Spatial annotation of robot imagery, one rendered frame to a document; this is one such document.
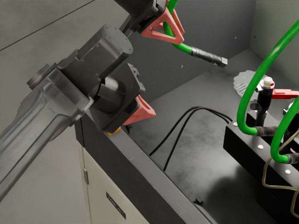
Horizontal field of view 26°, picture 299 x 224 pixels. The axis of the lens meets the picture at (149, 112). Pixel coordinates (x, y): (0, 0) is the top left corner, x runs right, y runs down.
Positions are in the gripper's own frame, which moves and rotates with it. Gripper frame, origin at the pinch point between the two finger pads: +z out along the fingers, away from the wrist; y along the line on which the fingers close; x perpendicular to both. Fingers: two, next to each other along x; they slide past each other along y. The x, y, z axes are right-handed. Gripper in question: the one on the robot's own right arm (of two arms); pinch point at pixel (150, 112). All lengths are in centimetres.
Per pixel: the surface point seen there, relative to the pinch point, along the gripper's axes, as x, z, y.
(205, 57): 15.5, 17.6, 7.4
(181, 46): 16.2, 11.4, 6.5
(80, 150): 32, 29, -37
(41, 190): 78, 78, -97
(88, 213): 32, 49, -58
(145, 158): 10.9, 21.9, -17.5
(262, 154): 1.0, 35.5, 0.4
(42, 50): 154, 92, -83
